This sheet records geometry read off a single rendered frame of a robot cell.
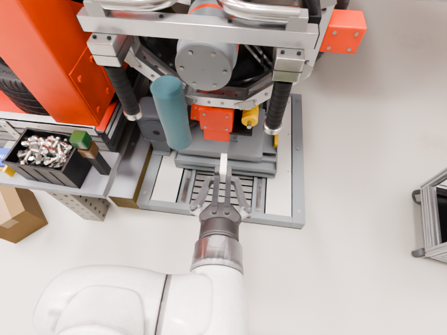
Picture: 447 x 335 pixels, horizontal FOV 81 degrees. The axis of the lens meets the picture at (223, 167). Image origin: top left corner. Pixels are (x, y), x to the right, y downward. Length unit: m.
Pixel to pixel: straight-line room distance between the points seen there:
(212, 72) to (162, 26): 0.15
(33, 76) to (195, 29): 0.57
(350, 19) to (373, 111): 1.21
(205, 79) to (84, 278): 0.46
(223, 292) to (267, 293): 0.85
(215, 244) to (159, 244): 0.87
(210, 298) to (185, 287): 0.04
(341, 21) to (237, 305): 0.64
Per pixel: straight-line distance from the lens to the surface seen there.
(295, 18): 0.49
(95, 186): 0.98
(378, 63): 2.30
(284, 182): 1.34
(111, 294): 0.40
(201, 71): 0.62
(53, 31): 0.86
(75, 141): 0.83
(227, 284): 0.42
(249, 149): 1.23
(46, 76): 0.92
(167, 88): 0.75
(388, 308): 1.42
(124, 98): 0.64
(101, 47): 0.57
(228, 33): 0.51
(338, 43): 0.76
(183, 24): 0.51
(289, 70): 0.51
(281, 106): 0.57
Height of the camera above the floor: 1.24
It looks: 60 degrees down
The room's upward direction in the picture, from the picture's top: straight up
